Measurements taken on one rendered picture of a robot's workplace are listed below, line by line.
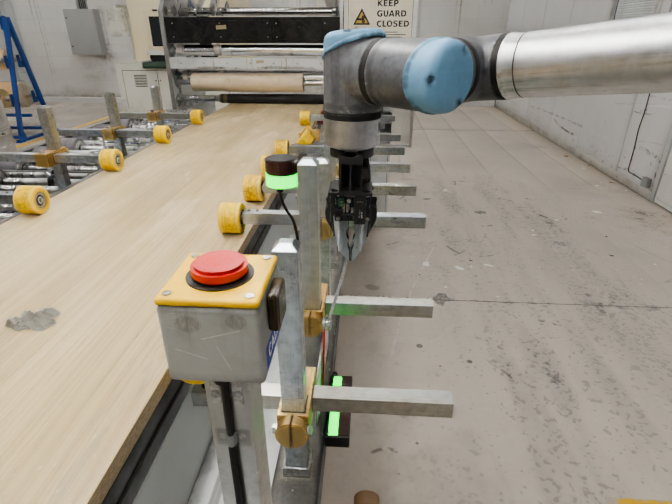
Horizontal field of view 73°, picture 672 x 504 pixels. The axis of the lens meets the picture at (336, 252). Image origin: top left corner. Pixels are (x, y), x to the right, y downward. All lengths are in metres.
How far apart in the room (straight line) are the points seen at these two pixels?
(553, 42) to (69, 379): 0.82
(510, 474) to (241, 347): 1.59
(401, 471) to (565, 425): 0.69
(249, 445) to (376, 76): 0.47
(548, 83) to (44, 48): 11.35
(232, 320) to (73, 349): 0.60
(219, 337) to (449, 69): 0.44
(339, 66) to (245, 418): 0.49
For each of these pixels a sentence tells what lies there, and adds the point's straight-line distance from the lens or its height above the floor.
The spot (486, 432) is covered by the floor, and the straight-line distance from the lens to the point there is 1.95.
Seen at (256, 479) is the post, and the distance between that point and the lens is 0.44.
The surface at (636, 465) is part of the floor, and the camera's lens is 2.06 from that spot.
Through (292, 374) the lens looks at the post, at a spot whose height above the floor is 0.92.
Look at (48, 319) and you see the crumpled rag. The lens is 0.98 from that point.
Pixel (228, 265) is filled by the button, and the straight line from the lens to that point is 0.32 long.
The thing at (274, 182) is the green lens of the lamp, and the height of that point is 1.14.
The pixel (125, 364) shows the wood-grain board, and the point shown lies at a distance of 0.82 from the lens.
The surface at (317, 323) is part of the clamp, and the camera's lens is 0.91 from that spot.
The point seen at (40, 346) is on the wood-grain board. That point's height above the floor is 0.90.
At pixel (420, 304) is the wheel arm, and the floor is 0.86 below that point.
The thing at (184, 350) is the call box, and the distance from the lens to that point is 0.34.
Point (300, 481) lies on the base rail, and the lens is 0.85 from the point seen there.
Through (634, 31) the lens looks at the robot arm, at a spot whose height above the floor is 1.38.
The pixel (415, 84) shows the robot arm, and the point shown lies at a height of 1.32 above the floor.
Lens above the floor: 1.38
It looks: 26 degrees down
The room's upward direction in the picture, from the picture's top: straight up
